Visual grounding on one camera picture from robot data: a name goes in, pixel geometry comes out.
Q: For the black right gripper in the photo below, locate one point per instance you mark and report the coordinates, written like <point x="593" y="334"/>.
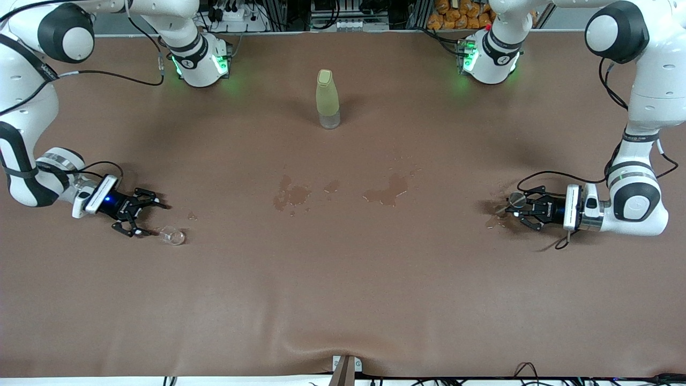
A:
<point x="116" y="204"/>

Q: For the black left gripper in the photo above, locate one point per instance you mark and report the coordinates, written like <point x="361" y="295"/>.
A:
<point x="551" y="208"/>

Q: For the steel jigger measuring cup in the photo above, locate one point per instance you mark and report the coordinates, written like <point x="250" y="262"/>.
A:
<point x="517" y="199"/>

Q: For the clear glass cup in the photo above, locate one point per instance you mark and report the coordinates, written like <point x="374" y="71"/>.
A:
<point x="174" y="237"/>

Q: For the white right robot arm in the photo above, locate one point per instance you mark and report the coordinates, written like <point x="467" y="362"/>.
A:
<point x="27" y="96"/>

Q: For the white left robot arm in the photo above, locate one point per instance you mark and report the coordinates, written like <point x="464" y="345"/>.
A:
<point x="659" y="64"/>

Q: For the small brown liquid puddle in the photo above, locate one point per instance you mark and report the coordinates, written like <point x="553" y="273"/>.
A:
<point x="332" y="186"/>

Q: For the orange snack packet pile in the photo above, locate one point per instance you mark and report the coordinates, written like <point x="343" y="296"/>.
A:
<point x="455" y="16"/>

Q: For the brown table mat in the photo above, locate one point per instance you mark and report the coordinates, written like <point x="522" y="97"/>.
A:
<point x="343" y="295"/>

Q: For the white power strip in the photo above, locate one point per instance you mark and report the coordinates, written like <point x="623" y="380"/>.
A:
<point x="236" y="16"/>

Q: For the yellow-green drink bottle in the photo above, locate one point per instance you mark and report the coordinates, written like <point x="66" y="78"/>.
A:
<point x="327" y="99"/>

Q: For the grey metal mount bracket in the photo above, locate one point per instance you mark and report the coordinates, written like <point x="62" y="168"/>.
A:
<point x="338" y="364"/>

